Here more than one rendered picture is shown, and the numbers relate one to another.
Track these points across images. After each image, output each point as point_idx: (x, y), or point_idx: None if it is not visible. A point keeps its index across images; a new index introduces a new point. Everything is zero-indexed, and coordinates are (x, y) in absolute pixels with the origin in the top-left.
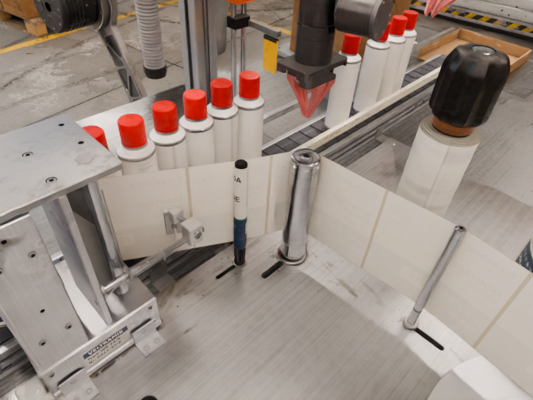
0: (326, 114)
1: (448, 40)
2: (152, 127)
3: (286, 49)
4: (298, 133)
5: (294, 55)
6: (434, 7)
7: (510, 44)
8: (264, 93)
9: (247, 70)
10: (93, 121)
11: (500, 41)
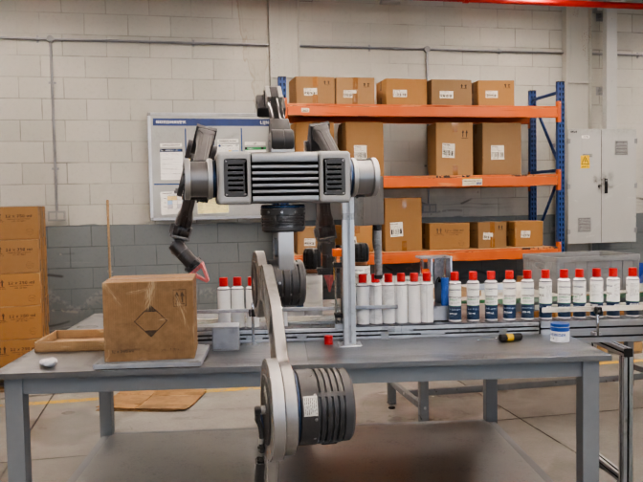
0: (286, 319)
1: (55, 349)
2: (358, 354)
3: (195, 359)
4: (303, 327)
5: (332, 268)
6: (208, 275)
7: (51, 333)
8: (266, 354)
9: (247, 362)
10: (388, 360)
11: (48, 336)
